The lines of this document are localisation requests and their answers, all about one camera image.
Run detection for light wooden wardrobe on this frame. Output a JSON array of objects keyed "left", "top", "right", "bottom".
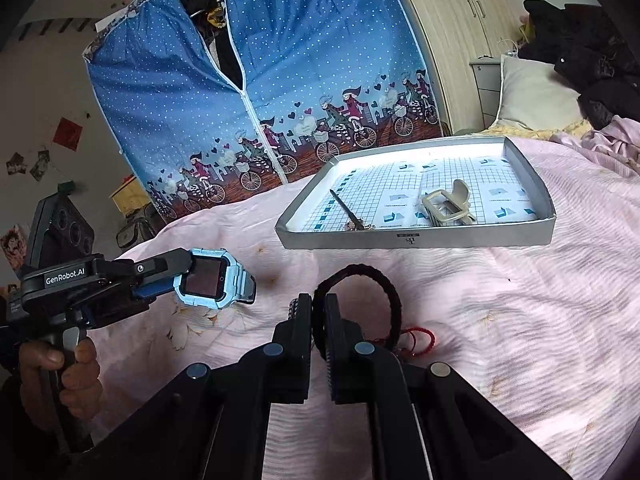
[{"left": 390, "top": 0, "right": 526, "bottom": 136}]

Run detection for black puffer jacket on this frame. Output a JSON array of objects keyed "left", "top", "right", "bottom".
[{"left": 517, "top": 0, "right": 640, "bottom": 131}]

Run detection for light blue smartwatch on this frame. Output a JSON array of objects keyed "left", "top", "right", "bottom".
[{"left": 172, "top": 247, "right": 258, "bottom": 308}]

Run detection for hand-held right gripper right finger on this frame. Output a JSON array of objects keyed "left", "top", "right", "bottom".
[{"left": 322, "top": 291, "right": 576, "bottom": 480}]

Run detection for dark hanging clothes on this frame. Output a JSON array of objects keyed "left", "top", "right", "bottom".
[{"left": 185, "top": 0, "right": 246, "bottom": 91}]

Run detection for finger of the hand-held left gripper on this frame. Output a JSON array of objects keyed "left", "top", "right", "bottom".
[
  {"left": 116, "top": 249, "right": 195, "bottom": 288},
  {"left": 131, "top": 279, "right": 177, "bottom": 311}
]

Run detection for beige hair claw clip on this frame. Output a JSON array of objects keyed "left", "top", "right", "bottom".
[{"left": 421, "top": 178, "right": 478, "bottom": 226}]

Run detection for red paper wall decoration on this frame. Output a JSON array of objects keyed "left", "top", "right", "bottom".
[{"left": 56, "top": 117, "right": 83, "bottom": 152}]

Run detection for black pencil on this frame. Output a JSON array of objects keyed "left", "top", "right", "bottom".
[{"left": 329, "top": 189, "right": 376, "bottom": 233}]

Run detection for silver tray with grid liner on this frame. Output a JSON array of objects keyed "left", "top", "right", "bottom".
[{"left": 275, "top": 136, "right": 556, "bottom": 250}]

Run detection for pink blanket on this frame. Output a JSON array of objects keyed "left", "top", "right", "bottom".
[{"left": 87, "top": 115, "right": 640, "bottom": 480}]

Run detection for yellow box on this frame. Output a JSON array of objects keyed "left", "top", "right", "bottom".
[{"left": 110, "top": 175, "right": 151, "bottom": 216}]

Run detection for yellow knitted blanket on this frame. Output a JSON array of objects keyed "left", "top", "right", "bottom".
[{"left": 467, "top": 120, "right": 591, "bottom": 143}]

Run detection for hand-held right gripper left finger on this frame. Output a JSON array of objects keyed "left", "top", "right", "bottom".
[{"left": 65, "top": 292, "right": 316, "bottom": 480}]

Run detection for black braided bracelet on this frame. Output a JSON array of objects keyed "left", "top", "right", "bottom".
[{"left": 312, "top": 263, "right": 403, "bottom": 361}]

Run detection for person's left hand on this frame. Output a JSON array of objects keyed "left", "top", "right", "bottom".
[{"left": 17, "top": 337, "right": 103, "bottom": 433}]

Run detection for red string bracelet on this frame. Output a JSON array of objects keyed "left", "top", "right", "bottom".
[{"left": 395, "top": 326, "right": 437, "bottom": 361}]

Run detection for blue dotted fabric wardrobe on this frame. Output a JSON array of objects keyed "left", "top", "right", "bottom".
[{"left": 82, "top": 0, "right": 446, "bottom": 221}]

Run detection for wall poster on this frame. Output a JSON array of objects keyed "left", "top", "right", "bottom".
[{"left": 0, "top": 222, "right": 32, "bottom": 272}]

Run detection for white pillow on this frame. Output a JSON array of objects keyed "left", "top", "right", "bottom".
[{"left": 487, "top": 55, "right": 588, "bottom": 131}]

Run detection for grey nightstand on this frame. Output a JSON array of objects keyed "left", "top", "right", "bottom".
[{"left": 469, "top": 57, "right": 503, "bottom": 133}]

